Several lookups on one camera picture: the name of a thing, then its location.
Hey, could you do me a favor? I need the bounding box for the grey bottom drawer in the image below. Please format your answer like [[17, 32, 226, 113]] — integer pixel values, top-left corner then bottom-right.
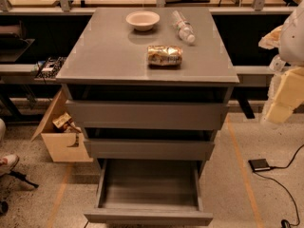
[[84, 159, 213, 226]]

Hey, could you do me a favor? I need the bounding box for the grey drawer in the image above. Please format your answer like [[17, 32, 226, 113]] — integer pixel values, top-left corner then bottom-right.
[[84, 128, 215, 161], [66, 100, 228, 130], [84, 159, 213, 226]]

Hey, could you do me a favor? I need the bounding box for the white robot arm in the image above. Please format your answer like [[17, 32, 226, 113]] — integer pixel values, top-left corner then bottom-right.
[[258, 1, 304, 125]]

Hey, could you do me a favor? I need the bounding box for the grey drawer cabinet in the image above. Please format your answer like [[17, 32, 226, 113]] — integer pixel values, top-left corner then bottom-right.
[[55, 7, 240, 176]]

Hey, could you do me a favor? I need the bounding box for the grey middle drawer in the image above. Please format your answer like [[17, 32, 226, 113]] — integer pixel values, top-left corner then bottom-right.
[[84, 128, 215, 161]]

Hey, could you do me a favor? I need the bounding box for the grey top drawer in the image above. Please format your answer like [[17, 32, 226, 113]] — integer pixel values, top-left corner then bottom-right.
[[66, 100, 228, 130]]

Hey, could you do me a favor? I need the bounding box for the hand sanitizer pump bottle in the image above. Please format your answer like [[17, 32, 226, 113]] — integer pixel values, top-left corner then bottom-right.
[[269, 55, 286, 72]]

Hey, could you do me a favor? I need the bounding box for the black foot pedal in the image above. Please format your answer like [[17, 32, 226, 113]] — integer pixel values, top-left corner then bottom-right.
[[248, 159, 271, 172]]

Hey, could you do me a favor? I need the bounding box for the clear plastic water bottle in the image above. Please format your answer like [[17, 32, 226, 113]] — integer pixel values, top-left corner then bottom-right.
[[172, 10, 196, 45]]

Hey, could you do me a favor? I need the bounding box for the crushed gold snack bag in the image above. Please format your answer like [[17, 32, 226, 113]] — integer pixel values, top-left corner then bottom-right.
[[147, 46, 182, 67]]

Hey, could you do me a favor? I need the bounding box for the white paper bowl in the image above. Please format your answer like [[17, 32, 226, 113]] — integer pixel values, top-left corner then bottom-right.
[[125, 11, 160, 31]]

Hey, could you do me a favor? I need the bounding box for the yellow packet in box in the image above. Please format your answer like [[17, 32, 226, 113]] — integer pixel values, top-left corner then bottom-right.
[[52, 112, 71, 129]]

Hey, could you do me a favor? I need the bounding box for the cardboard box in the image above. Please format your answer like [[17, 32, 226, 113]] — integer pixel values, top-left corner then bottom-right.
[[31, 89, 92, 162]]

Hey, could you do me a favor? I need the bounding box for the patterned notebook on shelf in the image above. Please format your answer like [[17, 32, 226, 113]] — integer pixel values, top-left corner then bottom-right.
[[36, 57, 66, 79]]

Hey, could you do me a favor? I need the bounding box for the white sneaker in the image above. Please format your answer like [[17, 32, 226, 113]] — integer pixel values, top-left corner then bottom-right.
[[0, 154, 19, 176]]

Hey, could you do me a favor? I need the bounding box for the black chair base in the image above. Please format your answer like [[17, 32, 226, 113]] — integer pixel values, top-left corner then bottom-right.
[[0, 170, 39, 215]]

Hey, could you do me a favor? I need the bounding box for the black pedal cable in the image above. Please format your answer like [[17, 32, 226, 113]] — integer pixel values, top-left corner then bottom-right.
[[253, 143, 304, 228]]

